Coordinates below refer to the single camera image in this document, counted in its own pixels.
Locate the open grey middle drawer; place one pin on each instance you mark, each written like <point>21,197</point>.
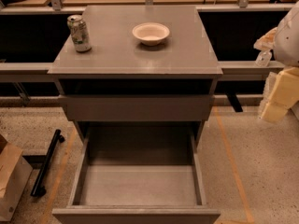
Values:
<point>138,173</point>

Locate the brown cardboard box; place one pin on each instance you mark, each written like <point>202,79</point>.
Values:
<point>14,174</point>

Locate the green 7up soda can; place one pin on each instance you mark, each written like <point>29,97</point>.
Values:
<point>79,33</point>

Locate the closed grey top drawer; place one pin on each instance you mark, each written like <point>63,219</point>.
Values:
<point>136,108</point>

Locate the white paper bowl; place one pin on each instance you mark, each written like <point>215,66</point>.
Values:
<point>151,33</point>

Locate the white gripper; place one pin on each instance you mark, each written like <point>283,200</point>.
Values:
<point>288,39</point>

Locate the grey drawer cabinet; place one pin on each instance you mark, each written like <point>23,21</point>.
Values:
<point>119,64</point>

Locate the grey metal rail frame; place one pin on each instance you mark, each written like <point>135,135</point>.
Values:
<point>32,33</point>

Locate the black metal bar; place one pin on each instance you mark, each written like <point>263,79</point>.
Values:
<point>39,189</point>

